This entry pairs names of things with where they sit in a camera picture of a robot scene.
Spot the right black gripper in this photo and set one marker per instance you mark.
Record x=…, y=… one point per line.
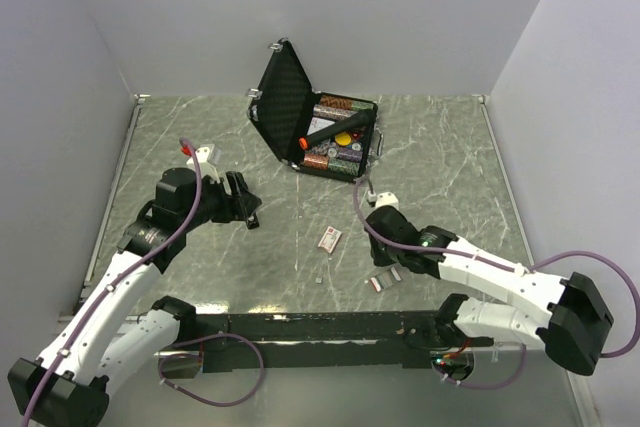
x=380, y=258

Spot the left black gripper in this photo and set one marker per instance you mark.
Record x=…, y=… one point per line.
x=232, y=207

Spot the striped staple strip pack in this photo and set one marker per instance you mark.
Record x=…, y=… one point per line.
x=385, y=280

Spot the black stapler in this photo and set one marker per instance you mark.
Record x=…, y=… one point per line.
x=252, y=222

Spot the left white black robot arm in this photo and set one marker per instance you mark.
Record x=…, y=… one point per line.
x=71, y=381

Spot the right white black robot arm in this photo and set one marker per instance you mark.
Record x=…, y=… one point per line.
x=565, y=317

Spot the black poker chip case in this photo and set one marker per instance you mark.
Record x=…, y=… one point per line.
x=285, y=107

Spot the yellow poker chip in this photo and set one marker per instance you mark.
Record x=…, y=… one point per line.
x=343, y=139

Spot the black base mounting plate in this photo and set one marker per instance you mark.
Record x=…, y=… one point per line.
x=227, y=342

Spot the black marker orange cap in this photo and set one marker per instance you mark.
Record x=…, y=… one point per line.
x=359, y=119

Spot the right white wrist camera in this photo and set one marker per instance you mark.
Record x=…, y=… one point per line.
x=384, y=199

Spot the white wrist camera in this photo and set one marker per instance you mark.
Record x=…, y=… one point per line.
x=384, y=199
x=206, y=157

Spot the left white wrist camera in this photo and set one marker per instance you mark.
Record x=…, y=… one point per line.
x=206, y=157

